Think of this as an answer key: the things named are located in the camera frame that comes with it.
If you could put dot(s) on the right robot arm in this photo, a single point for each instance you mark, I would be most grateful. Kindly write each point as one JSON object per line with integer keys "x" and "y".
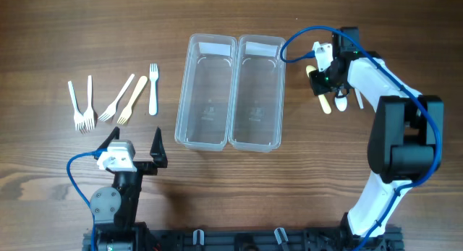
{"x": 406, "y": 141}

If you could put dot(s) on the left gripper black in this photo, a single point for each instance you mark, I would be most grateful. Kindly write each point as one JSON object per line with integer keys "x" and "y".
{"x": 158, "y": 157}

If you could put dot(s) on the white fork angled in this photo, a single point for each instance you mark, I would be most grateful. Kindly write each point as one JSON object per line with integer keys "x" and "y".
{"x": 111, "y": 109}

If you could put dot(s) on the white slim spoon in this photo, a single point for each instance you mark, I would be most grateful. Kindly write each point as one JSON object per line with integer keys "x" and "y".
{"x": 359, "y": 98}

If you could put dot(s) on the clear plastic container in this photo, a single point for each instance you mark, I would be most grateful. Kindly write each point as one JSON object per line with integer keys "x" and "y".
{"x": 257, "y": 103}
{"x": 202, "y": 119}

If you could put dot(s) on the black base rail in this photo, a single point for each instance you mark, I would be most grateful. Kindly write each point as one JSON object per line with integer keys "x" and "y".
{"x": 310, "y": 239}

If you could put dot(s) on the clear plastic container left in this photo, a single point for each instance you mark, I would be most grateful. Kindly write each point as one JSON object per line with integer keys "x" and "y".
{"x": 202, "y": 119}

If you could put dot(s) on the clear plastic container right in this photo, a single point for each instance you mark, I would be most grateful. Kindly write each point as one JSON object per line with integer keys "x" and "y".
{"x": 257, "y": 103}

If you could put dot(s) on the yellow plastic fork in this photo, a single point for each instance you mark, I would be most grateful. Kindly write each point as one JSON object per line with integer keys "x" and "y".
{"x": 127, "y": 111}

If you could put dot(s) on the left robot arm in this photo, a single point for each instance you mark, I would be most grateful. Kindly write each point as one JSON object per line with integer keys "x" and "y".
{"x": 114, "y": 208}

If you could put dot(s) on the white fork far left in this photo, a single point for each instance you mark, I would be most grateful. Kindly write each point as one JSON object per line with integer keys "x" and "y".
{"x": 78, "y": 117}

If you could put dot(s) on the white wide-handle spoon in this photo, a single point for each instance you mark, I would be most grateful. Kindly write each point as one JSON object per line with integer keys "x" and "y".
{"x": 340, "y": 101}

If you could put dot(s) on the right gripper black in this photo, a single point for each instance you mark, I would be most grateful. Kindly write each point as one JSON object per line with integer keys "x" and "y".
{"x": 315, "y": 78}

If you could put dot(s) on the yellow plastic spoon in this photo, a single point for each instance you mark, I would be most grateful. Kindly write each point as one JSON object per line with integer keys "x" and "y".
{"x": 323, "y": 101}

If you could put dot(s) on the white fork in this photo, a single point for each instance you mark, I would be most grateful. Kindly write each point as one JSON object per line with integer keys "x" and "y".
{"x": 89, "y": 114}
{"x": 78, "y": 117}

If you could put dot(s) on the light blue plastic fork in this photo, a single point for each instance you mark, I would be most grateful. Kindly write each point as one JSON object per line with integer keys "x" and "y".
{"x": 153, "y": 76}

